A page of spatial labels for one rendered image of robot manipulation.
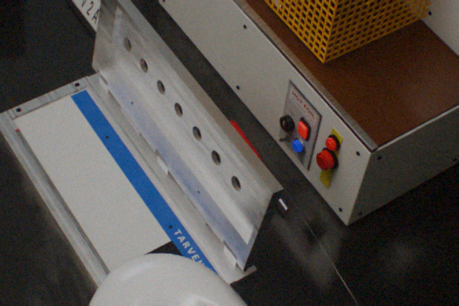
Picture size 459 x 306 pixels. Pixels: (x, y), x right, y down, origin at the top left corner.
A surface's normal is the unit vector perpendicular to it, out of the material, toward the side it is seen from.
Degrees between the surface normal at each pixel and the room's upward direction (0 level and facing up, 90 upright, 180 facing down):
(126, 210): 0
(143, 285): 19
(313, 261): 0
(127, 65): 81
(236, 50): 90
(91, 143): 0
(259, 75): 90
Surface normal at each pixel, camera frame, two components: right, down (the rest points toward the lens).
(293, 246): 0.07, -0.59
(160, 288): -0.12, -0.68
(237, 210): -0.81, 0.31
